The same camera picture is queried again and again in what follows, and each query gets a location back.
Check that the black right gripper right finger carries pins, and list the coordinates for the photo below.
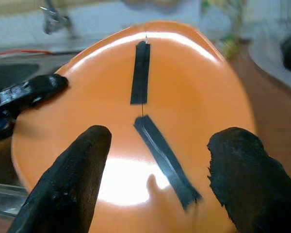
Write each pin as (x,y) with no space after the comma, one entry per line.
(252,174)

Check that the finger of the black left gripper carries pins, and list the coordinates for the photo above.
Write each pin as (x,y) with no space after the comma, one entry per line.
(1,123)
(38,88)

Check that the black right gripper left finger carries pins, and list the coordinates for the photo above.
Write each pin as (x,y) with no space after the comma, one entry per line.
(63,182)

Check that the stainless steel double sink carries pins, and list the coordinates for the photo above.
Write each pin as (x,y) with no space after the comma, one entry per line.
(7,70)

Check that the red thin tube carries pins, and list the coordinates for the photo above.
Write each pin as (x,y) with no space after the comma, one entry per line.
(19,51)

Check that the metal sink faucet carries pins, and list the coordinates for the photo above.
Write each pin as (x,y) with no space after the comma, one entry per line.
(54,18)

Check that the black tape strip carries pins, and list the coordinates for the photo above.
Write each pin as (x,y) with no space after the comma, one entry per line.
(140,75)
(165,157)

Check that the grey dish rack tray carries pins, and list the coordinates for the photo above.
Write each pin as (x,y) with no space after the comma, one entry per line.
(269,70)

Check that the clear soap pump bottle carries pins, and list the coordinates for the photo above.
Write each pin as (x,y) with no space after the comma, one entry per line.
(229,29)

